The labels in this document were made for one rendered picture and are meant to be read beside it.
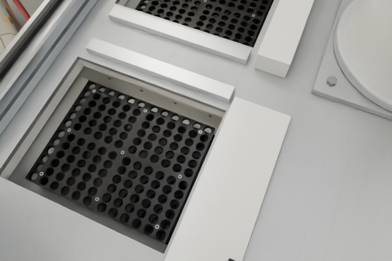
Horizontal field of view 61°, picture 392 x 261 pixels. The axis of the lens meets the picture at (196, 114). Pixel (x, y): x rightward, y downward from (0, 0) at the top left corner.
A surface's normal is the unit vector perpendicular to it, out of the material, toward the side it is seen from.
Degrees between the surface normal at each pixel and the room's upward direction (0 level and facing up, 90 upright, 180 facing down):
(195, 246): 0
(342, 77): 0
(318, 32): 0
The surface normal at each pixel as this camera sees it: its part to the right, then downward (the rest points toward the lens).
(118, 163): -0.03, -0.43
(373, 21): -0.98, 0.20
